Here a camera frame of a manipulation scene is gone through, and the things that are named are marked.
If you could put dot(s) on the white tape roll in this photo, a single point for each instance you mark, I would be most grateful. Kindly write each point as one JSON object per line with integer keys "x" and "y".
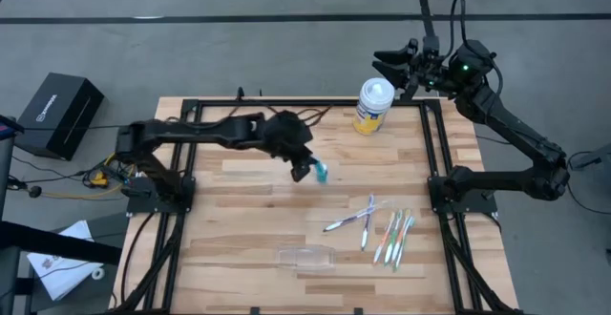
{"x": 93, "y": 273}

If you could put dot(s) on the white paper stack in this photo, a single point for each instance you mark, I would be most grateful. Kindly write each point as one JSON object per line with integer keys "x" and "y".
{"x": 62, "y": 272}

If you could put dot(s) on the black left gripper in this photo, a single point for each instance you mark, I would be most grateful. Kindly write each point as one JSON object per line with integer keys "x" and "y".
{"x": 286, "y": 136}

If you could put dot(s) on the orange white toothbrush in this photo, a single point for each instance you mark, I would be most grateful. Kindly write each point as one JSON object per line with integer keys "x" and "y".
{"x": 385, "y": 238}
{"x": 402, "y": 238}

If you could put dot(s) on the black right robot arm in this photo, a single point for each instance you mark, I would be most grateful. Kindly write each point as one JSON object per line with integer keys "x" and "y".
{"x": 506, "y": 114}

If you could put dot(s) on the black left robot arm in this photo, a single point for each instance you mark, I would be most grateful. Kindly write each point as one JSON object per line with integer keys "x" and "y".
{"x": 200, "y": 133}

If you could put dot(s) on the black round plug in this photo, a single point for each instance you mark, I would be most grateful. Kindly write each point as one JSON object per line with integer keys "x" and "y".
{"x": 34, "y": 191}

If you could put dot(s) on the black stand beam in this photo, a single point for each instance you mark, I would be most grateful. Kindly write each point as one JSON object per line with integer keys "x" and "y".
{"x": 57, "y": 243}

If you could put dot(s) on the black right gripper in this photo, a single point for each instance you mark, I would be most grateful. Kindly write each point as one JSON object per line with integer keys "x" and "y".
{"x": 427, "y": 69}

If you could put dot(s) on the yellow white Lysol wipes canister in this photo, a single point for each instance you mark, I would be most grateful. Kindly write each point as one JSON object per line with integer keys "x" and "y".
{"x": 374, "y": 105}

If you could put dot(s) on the black aluminium table frame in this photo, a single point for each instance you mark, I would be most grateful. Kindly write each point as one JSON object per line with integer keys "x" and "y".
{"x": 310, "y": 102}

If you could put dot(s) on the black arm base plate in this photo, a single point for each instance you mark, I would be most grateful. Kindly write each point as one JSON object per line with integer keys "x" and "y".
{"x": 143, "y": 203}
{"x": 477, "y": 203}

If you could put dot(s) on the black cardboard box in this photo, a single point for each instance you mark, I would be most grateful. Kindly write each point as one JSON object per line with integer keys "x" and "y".
{"x": 57, "y": 114}

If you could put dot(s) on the clear acrylic organizer box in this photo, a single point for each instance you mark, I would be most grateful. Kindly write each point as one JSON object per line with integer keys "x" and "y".
{"x": 305, "y": 258}

